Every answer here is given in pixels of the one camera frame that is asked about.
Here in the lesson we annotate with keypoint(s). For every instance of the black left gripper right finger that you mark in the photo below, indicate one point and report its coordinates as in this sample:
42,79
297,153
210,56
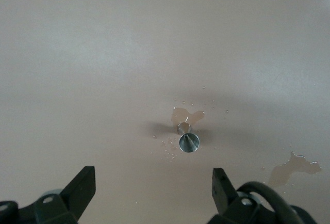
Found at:
223,193

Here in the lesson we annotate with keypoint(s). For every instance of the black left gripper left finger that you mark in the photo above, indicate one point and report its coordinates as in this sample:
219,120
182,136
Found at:
80,188

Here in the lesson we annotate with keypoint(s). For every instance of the steel double-cone jigger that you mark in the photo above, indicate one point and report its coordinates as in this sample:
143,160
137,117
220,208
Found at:
189,143

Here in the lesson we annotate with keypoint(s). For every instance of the long brown liquid puddle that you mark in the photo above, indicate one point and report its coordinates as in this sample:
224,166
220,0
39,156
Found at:
294,167

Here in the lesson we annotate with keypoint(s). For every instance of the small brown liquid puddle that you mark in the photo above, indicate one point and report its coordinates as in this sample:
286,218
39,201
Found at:
180,114

